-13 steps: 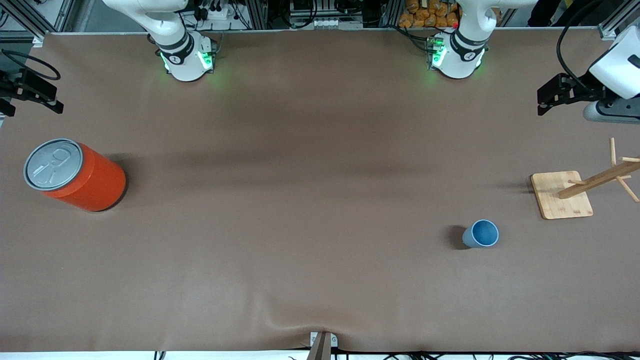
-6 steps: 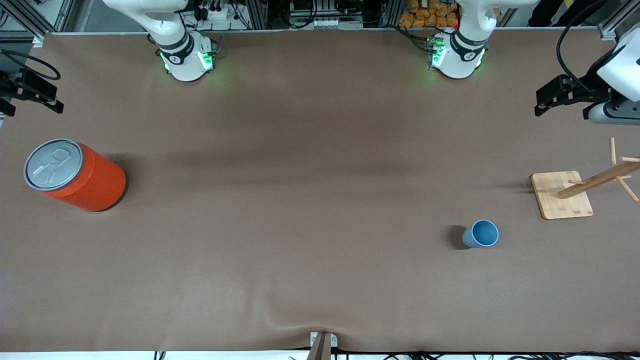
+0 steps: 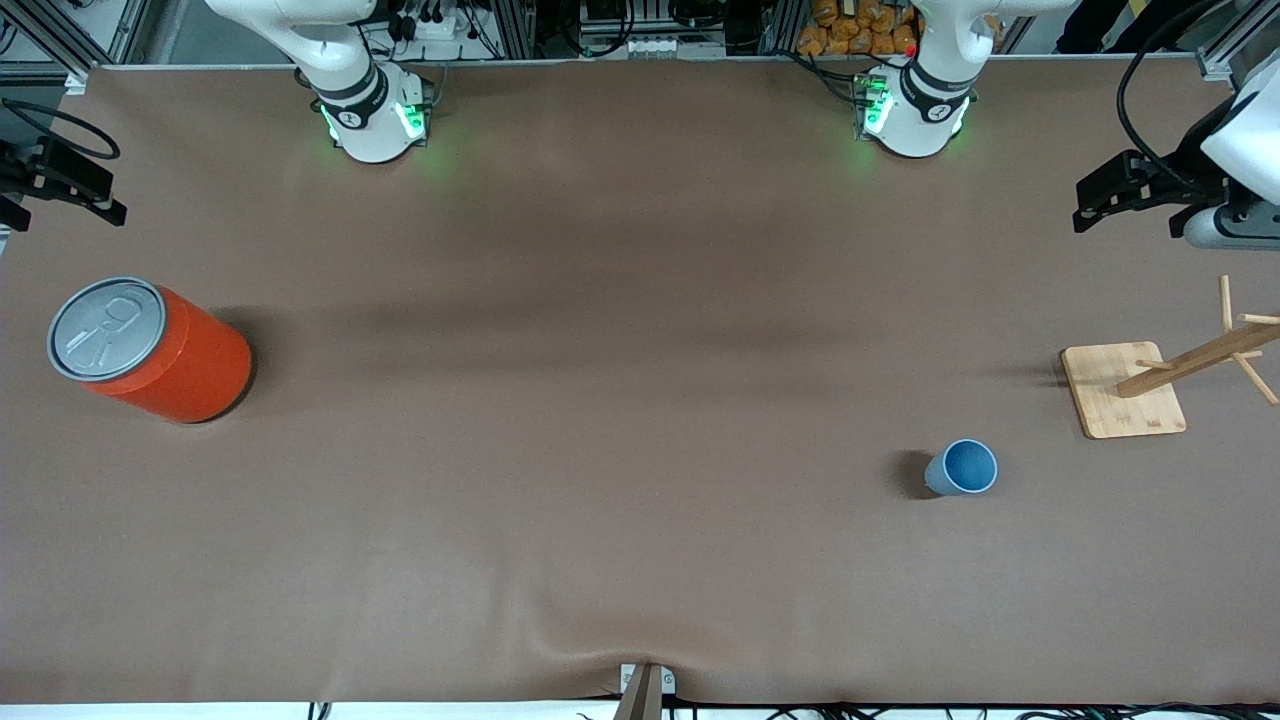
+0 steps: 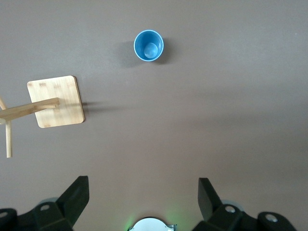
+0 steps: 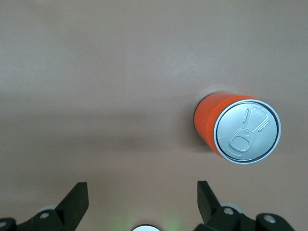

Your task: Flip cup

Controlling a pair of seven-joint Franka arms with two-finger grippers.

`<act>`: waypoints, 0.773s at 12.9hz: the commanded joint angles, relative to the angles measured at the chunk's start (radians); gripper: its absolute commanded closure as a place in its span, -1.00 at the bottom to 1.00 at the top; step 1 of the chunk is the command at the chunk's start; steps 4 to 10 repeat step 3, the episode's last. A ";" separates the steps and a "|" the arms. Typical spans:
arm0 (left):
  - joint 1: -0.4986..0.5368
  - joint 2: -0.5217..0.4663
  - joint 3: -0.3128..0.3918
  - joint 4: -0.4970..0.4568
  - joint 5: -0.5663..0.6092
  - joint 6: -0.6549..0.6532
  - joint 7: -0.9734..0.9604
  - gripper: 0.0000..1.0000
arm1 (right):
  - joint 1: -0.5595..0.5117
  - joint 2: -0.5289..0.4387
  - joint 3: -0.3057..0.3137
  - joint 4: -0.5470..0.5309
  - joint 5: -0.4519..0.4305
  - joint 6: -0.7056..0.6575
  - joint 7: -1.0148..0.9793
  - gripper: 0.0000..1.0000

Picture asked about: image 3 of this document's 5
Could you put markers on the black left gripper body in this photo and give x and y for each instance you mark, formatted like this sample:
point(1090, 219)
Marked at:
point(1183, 176)

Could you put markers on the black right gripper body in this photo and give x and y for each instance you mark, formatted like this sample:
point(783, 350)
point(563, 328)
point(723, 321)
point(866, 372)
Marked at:
point(20, 176)

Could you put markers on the light blue plastic cup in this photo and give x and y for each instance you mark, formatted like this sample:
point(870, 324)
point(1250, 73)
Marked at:
point(965, 468)

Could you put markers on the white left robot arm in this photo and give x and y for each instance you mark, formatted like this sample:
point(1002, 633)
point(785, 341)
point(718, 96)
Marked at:
point(925, 105)

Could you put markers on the wooden mug tree stand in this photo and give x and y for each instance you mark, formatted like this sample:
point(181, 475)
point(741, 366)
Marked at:
point(1110, 395)

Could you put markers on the orange can-shaped container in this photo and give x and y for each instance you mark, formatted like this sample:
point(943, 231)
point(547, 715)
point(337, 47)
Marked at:
point(190, 370)

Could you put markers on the bag of orange snacks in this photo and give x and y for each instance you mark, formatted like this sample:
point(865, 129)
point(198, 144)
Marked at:
point(850, 35)

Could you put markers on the white power strip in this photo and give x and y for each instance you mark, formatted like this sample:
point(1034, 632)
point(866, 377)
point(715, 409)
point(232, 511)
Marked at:
point(435, 27)

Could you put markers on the white terminal strip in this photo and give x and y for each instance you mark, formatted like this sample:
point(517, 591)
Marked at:
point(660, 46)

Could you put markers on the brown table cover mat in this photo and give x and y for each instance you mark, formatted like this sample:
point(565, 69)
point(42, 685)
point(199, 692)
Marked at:
point(600, 520)

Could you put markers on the aluminium frame profile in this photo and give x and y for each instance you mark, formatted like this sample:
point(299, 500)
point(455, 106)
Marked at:
point(60, 40)
point(1215, 62)

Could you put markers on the metal table edge bracket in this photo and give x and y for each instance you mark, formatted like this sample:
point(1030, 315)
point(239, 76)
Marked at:
point(645, 695)

